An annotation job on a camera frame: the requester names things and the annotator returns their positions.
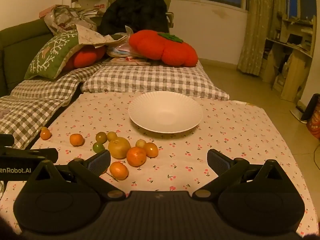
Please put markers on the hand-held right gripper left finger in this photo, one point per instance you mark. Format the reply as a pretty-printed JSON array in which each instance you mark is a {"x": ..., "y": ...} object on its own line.
[{"x": 100, "y": 161}]

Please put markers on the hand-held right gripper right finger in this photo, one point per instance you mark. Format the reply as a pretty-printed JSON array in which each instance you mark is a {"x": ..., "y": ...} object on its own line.
[{"x": 217, "y": 162}]

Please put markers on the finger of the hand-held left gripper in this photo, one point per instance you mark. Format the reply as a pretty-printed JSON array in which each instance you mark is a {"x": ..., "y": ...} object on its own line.
[
  {"x": 6, "y": 140},
  {"x": 37, "y": 155}
]

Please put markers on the small orange tangerine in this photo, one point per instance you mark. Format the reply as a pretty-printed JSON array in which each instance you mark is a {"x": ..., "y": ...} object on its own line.
[{"x": 45, "y": 133}]

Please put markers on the large yellow pear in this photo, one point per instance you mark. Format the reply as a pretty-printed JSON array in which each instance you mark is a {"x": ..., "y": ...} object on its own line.
[{"x": 119, "y": 147}]

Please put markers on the brownish green tomato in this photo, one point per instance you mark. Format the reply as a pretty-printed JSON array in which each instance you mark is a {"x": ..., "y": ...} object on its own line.
[{"x": 101, "y": 137}]

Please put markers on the small yellow fruit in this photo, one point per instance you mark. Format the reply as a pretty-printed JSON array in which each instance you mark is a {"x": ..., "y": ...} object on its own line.
[
  {"x": 111, "y": 136},
  {"x": 140, "y": 143}
]

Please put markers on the orange tomato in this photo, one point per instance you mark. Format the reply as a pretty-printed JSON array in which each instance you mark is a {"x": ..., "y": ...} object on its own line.
[{"x": 151, "y": 150}]

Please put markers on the white ribbed plate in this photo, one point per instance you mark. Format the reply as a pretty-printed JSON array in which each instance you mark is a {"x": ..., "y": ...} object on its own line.
[{"x": 165, "y": 110}]

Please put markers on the cherry print tablecloth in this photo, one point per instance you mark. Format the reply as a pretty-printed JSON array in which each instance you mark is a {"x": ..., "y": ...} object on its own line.
[{"x": 225, "y": 142}]

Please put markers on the grey checked blanket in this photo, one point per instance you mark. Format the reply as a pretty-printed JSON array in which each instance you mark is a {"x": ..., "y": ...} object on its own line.
[{"x": 37, "y": 97}]

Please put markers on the green sofa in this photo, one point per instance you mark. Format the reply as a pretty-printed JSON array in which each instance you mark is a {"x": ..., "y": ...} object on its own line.
[{"x": 15, "y": 45}]

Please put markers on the green embroidered cushion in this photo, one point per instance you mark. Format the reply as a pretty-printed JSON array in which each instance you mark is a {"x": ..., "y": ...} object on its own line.
[{"x": 50, "y": 55}]

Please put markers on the grey checked pillow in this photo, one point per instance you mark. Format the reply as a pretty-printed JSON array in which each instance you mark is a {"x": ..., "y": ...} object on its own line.
[{"x": 155, "y": 80}]

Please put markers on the flat pink book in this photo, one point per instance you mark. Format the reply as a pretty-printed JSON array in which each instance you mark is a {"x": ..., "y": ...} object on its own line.
[{"x": 125, "y": 62}]

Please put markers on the orange patterned object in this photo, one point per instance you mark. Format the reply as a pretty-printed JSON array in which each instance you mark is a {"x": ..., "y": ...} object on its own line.
[{"x": 315, "y": 128}]

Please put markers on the small orange cushion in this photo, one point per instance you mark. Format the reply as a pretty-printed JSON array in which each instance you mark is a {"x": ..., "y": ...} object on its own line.
[{"x": 83, "y": 57}]

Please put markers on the beige floral cloth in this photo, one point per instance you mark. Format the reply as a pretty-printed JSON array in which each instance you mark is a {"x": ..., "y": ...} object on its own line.
[{"x": 92, "y": 36}]

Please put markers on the wooden shelf unit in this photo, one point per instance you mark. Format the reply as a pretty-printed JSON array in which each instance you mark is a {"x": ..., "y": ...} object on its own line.
[{"x": 295, "y": 62}]

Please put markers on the large orange persimmon cushion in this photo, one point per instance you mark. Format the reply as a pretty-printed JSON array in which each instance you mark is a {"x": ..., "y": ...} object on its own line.
[{"x": 160, "y": 47}]

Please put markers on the floral cloth bag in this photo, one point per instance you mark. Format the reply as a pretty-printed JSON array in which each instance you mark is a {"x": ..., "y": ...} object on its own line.
[{"x": 67, "y": 17}]

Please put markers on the chair back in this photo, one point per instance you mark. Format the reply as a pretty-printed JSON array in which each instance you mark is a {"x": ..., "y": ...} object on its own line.
[{"x": 170, "y": 17}]

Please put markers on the black coat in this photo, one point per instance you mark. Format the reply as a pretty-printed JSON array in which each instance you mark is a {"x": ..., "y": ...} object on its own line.
[{"x": 135, "y": 10}]

